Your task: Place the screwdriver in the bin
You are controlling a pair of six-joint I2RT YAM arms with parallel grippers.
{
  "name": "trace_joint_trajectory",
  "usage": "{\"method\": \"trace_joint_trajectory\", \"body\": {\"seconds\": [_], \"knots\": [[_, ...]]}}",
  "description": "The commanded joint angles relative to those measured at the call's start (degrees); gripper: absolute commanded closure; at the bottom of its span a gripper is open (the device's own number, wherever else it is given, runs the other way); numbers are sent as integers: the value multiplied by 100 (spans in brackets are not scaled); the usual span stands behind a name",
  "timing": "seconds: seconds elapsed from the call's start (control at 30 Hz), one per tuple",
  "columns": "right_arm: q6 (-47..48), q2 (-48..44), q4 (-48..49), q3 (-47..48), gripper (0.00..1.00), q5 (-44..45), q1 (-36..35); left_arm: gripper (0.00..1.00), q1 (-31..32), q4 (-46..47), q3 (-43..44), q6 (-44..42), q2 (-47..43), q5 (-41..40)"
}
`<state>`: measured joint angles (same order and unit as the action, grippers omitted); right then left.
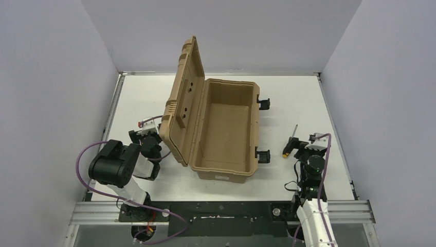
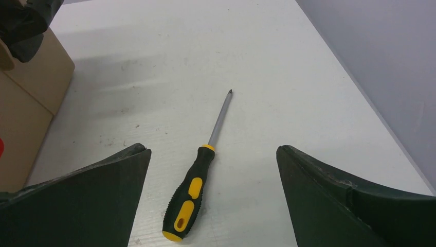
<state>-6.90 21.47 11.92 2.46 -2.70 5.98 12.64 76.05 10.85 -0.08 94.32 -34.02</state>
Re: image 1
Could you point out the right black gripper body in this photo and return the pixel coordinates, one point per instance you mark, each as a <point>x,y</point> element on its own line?
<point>305,155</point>

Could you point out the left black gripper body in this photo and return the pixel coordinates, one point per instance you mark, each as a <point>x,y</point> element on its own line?
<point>137,137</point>

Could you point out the black yellow handled screwdriver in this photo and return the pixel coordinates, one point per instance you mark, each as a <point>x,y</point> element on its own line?
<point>287,149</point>

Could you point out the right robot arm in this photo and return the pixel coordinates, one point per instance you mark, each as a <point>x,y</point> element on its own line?
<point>310,204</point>

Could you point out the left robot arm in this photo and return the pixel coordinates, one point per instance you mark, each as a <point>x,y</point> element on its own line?
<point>116,165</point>

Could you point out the tan plastic tool box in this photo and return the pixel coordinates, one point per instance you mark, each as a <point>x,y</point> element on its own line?
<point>212,125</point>

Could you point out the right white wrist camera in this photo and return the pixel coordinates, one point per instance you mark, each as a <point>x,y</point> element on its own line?
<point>317,142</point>

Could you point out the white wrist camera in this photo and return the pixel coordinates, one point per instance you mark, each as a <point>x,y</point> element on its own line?
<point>317,142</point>
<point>147,126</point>

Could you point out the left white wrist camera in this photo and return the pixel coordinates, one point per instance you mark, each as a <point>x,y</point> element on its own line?
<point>147,126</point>

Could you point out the aluminium front rail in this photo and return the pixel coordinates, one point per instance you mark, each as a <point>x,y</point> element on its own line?
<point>110,212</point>

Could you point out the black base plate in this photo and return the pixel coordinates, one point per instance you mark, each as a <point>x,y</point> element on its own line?
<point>221,227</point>

